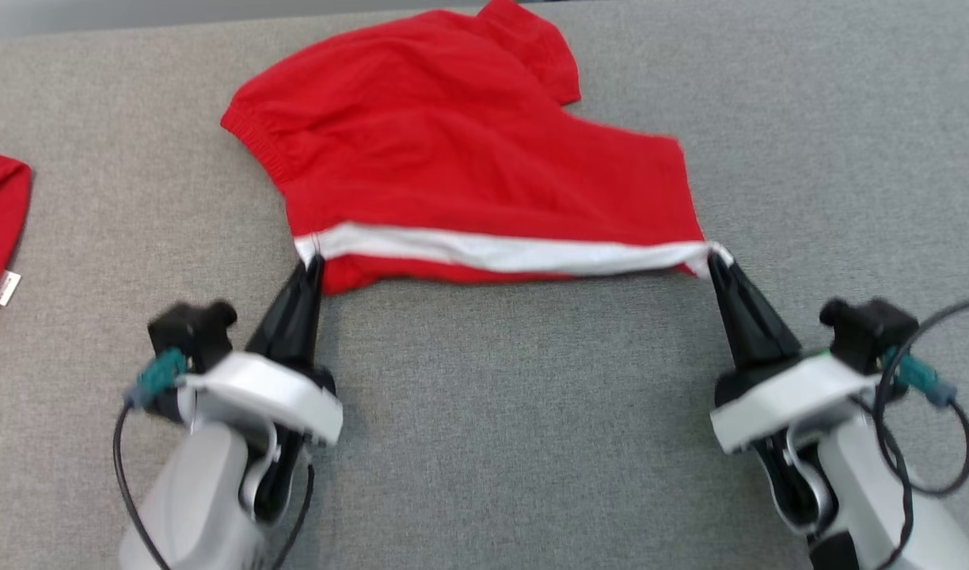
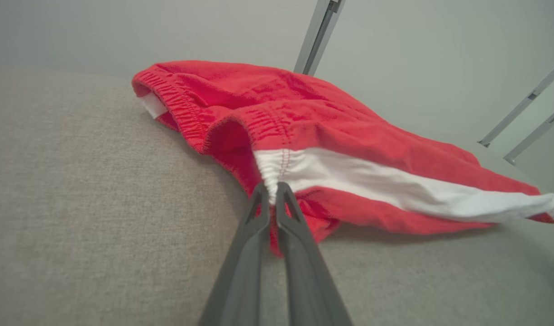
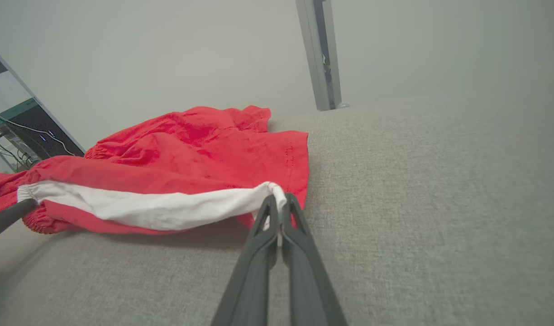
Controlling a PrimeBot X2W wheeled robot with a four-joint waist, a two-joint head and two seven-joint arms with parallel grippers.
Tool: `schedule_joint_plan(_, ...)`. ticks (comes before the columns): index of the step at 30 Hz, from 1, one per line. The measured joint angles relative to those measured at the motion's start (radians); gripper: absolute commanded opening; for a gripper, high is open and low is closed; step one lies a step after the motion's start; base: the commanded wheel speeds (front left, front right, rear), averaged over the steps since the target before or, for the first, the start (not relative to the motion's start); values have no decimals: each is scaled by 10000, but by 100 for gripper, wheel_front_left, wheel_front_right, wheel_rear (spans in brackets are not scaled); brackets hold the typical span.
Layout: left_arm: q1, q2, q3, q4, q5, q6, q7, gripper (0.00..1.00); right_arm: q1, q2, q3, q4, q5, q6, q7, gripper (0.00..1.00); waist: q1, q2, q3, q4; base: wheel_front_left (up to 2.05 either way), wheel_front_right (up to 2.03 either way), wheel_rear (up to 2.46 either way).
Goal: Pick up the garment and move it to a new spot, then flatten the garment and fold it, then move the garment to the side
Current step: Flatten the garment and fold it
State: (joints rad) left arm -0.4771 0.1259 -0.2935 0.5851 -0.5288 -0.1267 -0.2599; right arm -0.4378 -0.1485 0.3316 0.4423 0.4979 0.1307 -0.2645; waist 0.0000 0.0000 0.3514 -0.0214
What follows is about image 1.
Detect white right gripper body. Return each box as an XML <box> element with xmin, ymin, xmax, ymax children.
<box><xmin>710</xmin><ymin>352</ymin><xmax>880</xmax><ymax>535</ymax></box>

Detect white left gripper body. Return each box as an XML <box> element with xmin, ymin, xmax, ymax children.
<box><xmin>177</xmin><ymin>351</ymin><xmax>343</xmax><ymax>523</ymax></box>

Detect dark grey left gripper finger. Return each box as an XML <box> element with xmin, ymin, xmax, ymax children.
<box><xmin>283</xmin><ymin>255</ymin><xmax>325</xmax><ymax>371</ymax></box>
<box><xmin>245</xmin><ymin>255</ymin><xmax>315</xmax><ymax>359</ymax></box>

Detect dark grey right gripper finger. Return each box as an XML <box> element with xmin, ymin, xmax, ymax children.
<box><xmin>722</xmin><ymin>261</ymin><xmax>802</xmax><ymax>363</ymax></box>
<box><xmin>708</xmin><ymin>255</ymin><xmax>770</xmax><ymax>370</ymax></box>

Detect red shorts with white stripe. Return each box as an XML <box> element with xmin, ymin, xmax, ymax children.
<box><xmin>219</xmin><ymin>0</ymin><xmax>735</xmax><ymax>298</ymax></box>

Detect teal left cable connector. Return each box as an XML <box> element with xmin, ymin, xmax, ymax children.
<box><xmin>124</xmin><ymin>348</ymin><xmax>188</xmax><ymax>410</ymax></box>

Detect teal cable connector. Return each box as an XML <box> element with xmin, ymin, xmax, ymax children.
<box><xmin>880</xmin><ymin>348</ymin><xmax>959</xmax><ymax>409</ymax></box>
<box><xmin>124</xmin><ymin>348</ymin><xmax>188</xmax><ymax>410</ymax></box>

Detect teal right cable connector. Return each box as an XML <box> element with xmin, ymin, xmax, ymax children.
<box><xmin>880</xmin><ymin>348</ymin><xmax>959</xmax><ymax>409</ymax></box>

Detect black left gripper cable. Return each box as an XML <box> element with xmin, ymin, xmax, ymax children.
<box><xmin>112</xmin><ymin>400</ymin><xmax>177</xmax><ymax>570</ymax></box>

